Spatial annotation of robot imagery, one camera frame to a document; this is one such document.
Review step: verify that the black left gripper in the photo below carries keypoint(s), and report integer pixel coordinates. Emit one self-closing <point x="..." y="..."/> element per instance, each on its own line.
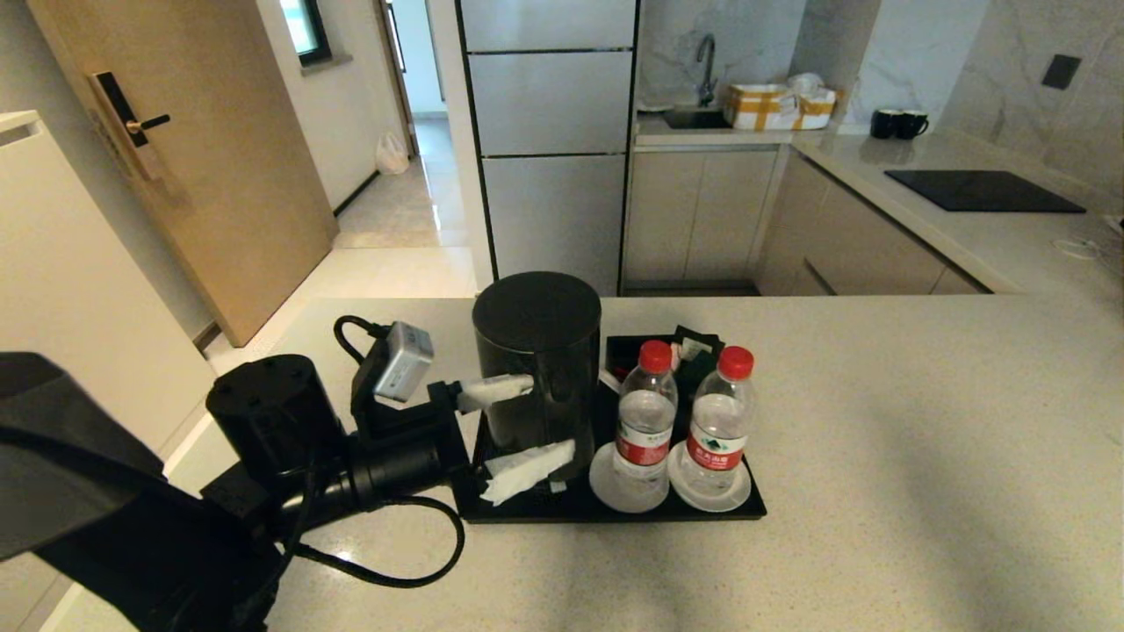
<point x="443" y="430"/>

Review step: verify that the black electric kettle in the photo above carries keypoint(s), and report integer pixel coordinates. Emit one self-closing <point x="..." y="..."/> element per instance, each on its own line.
<point x="536" y="351"/>

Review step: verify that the clear red-label water bottle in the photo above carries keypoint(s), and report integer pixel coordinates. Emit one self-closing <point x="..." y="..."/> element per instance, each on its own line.
<point x="645" y="421"/>
<point x="718" y="430"/>

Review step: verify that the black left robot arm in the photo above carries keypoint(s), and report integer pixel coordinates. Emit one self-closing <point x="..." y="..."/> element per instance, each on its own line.
<point x="176" y="509"/>

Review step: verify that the black box of sachets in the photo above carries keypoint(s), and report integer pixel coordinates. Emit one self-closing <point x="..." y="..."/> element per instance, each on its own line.
<point x="625" y="351"/>

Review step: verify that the dark green tea bag packets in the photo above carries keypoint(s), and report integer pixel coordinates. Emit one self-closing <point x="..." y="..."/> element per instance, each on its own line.
<point x="698" y="376"/>

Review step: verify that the black rectangular serving tray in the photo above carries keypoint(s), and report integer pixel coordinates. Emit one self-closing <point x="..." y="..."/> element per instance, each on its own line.
<point x="562" y="505"/>

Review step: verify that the white wrapped stir stick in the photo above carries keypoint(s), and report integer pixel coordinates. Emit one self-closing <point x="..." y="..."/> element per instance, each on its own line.
<point x="608" y="379"/>

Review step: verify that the white ceramic saucer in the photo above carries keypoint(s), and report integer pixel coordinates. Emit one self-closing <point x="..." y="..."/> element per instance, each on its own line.
<point x="742" y="491"/>
<point x="606" y="487"/>

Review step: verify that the small white sachet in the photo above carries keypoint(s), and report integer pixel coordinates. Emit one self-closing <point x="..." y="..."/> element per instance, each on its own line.
<point x="694" y="348"/>

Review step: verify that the silver grey refrigerator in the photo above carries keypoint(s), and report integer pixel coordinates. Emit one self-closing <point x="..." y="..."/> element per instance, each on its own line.
<point x="553" y="175"/>

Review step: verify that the beige kitchen base cabinet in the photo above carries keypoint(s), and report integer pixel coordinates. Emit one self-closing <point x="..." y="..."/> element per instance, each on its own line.
<point x="702" y="219"/>

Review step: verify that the white plastic bag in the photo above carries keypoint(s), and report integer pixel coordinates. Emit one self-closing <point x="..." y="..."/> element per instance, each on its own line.
<point x="392" y="155"/>

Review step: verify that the steel kitchen sink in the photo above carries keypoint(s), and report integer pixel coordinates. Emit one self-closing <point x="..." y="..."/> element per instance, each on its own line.
<point x="694" y="118"/>

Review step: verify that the taped cardboard box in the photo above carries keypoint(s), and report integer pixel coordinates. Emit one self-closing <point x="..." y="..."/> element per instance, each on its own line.
<point x="764" y="107"/>

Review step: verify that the chrome kitchen faucet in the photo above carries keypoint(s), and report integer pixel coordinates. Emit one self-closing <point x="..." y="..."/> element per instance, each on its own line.
<point x="707" y="61"/>

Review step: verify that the light wooden door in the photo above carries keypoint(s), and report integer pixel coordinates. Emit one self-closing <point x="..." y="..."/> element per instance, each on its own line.
<point x="219" y="132"/>

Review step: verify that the dark framed window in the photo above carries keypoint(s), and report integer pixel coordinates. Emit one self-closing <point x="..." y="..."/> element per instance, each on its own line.
<point x="309" y="31"/>

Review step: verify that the white crumpled bundle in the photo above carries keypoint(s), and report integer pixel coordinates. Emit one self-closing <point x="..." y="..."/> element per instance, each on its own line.
<point x="805" y="83"/>

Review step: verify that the white tall cabinet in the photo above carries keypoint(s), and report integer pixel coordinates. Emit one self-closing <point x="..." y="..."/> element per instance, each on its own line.
<point x="70" y="281"/>

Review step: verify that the black ceramic mug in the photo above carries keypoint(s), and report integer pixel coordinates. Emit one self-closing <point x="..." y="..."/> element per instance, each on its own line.
<point x="911" y="125"/>
<point x="882" y="125"/>

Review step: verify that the black induction cooktop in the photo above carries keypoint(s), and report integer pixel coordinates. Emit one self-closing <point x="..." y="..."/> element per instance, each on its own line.
<point x="983" y="191"/>

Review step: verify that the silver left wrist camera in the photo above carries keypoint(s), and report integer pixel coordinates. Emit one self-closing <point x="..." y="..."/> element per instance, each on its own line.
<point x="404" y="362"/>

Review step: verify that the dark wall switch plate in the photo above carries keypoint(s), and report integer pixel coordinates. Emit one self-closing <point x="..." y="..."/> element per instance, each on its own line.
<point x="1062" y="72"/>

